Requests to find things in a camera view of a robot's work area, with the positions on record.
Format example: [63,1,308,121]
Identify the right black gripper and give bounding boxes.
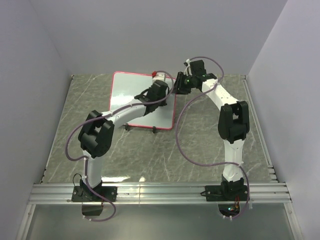
[169,72,196,96]

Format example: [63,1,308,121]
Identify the red-framed whiteboard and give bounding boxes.
[109,71,176,130]

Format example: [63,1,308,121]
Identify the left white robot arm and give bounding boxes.
[78,80,170,201]

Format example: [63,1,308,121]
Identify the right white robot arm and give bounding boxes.
[174,72,250,200]

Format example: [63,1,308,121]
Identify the black whiteboard foot right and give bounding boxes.
[152,126,157,134]

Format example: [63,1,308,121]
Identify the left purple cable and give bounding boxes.
[65,72,176,223]

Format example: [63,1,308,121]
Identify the purple cable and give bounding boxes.
[174,56,251,222]
[65,72,176,223]

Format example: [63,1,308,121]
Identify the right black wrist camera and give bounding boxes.
[189,60,207,76]

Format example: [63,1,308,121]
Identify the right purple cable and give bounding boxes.
[174,56,251,222]

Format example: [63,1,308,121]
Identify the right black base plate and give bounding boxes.
[200,184,249,202]

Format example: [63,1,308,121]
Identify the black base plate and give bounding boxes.
[200,184,249,202]
[71,185,118,203]

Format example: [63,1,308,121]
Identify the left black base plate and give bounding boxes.
[71,185,118,203]

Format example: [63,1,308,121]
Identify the aluminium rail frame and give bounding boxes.
[18,74,303,240]

